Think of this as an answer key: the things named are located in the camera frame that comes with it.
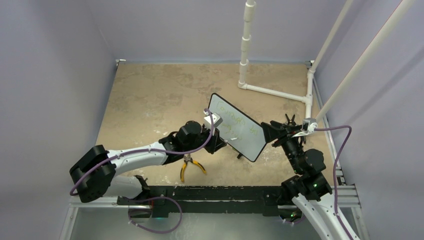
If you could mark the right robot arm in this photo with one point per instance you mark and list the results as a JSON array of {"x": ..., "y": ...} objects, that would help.
[{"x": 309, "y": 190}]

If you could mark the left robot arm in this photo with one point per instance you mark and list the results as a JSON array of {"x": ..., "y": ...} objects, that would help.
[{"x": 94, "y": 172}]

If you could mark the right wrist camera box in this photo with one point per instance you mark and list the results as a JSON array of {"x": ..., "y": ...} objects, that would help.
[{"x": 308, "y": 127}]

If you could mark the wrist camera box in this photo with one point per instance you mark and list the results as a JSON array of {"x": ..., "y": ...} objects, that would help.
[
  {"x": 212, "y": 119},
  {"x": 308, "y": 127}
]

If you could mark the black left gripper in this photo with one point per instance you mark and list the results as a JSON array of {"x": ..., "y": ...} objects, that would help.
[{"x": 215, "y": 143}]

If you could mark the black-framed whiteboard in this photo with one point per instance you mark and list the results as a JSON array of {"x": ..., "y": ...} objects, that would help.
[{"x": 237, "y": 124}]

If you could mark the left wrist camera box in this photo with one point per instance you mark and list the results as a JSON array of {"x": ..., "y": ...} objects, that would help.
[{"x": 212, "y": 119}]

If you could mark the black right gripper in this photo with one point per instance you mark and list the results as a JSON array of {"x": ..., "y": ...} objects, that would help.
[{"x": 284, "y": 134}]

